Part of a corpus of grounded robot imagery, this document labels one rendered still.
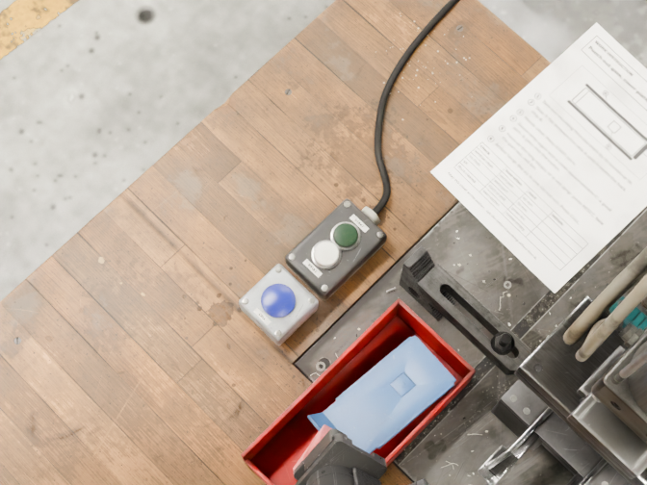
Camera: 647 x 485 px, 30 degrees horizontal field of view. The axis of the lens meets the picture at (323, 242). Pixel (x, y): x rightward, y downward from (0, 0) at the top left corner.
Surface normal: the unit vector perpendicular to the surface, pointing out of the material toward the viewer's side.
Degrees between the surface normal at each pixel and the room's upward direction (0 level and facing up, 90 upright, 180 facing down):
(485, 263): 0
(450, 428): 0
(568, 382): 0
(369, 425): 10
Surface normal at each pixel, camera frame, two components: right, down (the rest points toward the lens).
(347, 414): -0.14, -0.39
